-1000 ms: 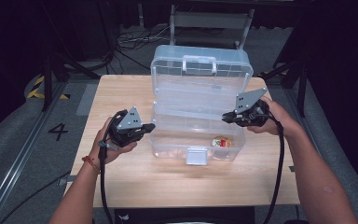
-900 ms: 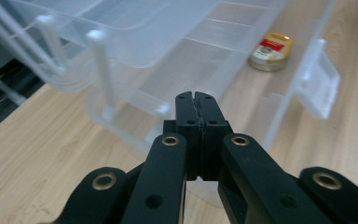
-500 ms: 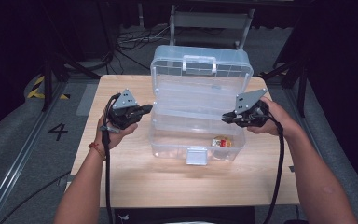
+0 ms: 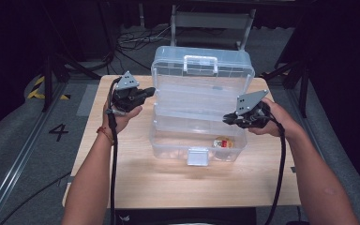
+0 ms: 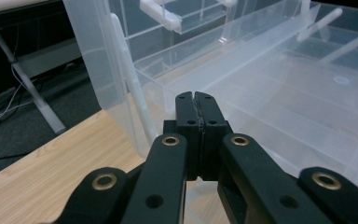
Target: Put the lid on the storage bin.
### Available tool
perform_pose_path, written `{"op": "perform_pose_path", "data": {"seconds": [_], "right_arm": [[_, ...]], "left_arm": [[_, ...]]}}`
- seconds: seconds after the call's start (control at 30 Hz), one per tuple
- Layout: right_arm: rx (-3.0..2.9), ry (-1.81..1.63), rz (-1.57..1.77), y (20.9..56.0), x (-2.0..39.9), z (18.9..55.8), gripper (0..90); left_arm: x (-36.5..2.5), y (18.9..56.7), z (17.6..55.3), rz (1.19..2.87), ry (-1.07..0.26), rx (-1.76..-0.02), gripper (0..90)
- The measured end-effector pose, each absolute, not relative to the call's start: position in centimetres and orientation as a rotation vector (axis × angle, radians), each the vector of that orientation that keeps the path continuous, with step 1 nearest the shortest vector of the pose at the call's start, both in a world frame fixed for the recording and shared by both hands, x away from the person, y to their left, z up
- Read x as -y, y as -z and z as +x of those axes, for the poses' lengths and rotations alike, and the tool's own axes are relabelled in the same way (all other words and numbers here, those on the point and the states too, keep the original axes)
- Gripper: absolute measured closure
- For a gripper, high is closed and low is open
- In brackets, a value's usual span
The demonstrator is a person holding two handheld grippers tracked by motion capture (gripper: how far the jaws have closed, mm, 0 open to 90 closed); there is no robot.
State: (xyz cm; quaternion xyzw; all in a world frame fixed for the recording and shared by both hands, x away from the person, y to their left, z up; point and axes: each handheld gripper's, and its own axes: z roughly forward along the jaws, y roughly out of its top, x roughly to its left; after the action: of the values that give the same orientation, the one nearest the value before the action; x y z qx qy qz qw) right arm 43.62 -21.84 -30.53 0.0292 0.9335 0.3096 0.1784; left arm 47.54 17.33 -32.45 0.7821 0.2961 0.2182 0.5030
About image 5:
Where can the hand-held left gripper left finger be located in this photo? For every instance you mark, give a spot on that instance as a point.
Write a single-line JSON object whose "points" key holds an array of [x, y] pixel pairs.
{"points": [[188, 115]]}

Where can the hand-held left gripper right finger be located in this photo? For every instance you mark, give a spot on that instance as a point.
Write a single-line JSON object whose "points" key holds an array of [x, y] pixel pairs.
{"points": [[211, 115]]}

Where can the clear plastic storage box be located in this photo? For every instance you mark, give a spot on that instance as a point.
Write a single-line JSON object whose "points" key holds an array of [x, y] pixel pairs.
{"points": [[261, 93]]}

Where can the white metal desk frame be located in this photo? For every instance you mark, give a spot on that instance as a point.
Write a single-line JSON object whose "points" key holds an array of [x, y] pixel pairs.
{"points": [[40, 102]]}

